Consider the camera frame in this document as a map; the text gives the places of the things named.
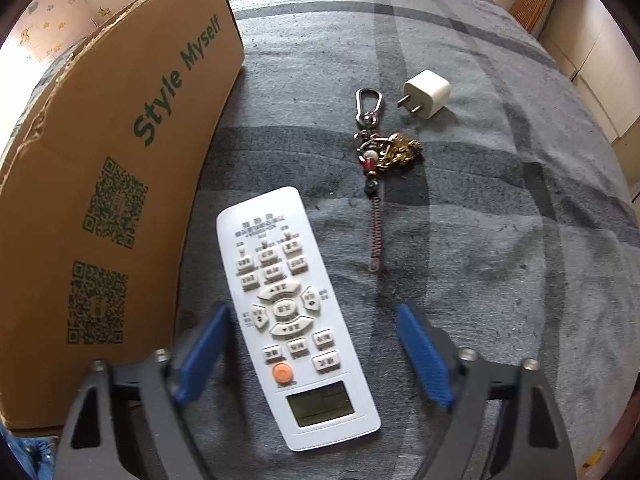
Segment white charger plug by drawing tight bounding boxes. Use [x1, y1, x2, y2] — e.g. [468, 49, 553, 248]
[397, 70, 452, 122]

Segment grey plaid bed sheet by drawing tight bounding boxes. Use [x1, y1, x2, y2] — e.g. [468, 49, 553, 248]
[30, 0, 636, 480]

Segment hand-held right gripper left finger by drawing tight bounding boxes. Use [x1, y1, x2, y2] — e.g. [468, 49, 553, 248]
[52, 302, 236, 480]

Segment white remote control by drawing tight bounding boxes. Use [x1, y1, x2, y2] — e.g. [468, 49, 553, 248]
[216, 186, 382, 453]

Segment brown cardboard box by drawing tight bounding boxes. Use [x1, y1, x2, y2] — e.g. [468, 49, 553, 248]
[0, 0, 246, 431]

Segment cream wardrobe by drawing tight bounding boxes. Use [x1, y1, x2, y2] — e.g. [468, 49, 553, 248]
[537, 0, 640, 146]

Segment beaded metal keychain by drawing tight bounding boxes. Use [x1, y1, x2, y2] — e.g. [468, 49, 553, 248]
[352, 87, 423, 273]

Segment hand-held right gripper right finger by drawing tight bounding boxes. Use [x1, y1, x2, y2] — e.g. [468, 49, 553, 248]
[395, 302, 583, 480]

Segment blue cloth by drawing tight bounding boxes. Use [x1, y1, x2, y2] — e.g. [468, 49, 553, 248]
[0, 432, 61, 480]

